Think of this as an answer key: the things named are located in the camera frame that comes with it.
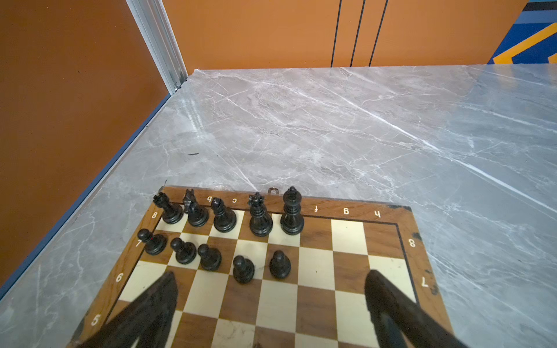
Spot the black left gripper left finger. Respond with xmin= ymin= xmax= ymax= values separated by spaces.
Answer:
xmin=81 ymin=271 xmax=178 ymax=347

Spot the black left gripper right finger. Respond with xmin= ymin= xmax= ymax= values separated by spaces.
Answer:
xmin=364 ymin=270 xmax=466 ymax=347

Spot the wooden chess board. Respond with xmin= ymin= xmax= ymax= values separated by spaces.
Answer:
xmin=69 ymin=188 xmax=451 ymax=347

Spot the black pawn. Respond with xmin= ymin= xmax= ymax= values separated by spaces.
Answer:
xmin=171 ymin=237 xmax=197 ymax=265
xmin=137 ymin=229 xmax=167 ymax=255
xmin=269 ymin=250 xmax=292 ymax=279
xmin=233 ymin=255 xmax=255 ymax=284
xmin=198 ymin=244 xmax=222 ymax=271

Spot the black rook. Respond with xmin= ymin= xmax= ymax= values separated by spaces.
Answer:
xmin=153 ymin=192 xmax=184 ymax=225

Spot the black knight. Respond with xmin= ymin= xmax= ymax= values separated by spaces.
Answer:
xmin=183 ymin=189 xmax=209 ymax=227

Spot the black bishop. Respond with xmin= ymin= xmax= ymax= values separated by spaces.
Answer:
xmin=211 ymin=197 xmax=236 ymax=233

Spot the black king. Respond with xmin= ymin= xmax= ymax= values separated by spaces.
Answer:
xmin=280 ymin=186 xmax=304 ymax=235

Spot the black queen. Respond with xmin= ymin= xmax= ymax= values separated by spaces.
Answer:
xmin=248 ymin=192 xmax=273 ymax=237

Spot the aluminium corner post left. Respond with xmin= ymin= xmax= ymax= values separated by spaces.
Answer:
xmin=126 ymin=0 xmax=188 ymax=95

